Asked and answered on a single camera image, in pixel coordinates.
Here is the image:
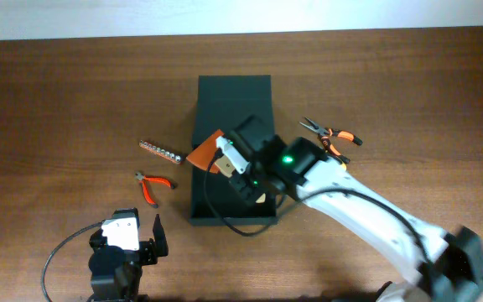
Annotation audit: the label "small red cutting pliers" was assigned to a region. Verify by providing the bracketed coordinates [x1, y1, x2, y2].
[135, 171, 176, 208]

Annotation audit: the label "orange socket bit rail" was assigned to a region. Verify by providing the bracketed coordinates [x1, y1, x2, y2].
[138, 140, 184, 164]

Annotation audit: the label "orange black needle-nose pliers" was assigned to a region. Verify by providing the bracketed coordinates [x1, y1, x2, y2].
[299, 117, 363, 164]

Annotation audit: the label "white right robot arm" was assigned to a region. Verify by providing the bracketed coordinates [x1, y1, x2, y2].
[215, 116, 483, 302]

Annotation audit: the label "orange scraper with tan handle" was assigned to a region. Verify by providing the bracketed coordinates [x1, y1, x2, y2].
[185, 128, 267, 205]

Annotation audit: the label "black open box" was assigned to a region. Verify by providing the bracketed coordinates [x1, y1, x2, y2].
[190, 75, 278, 227]

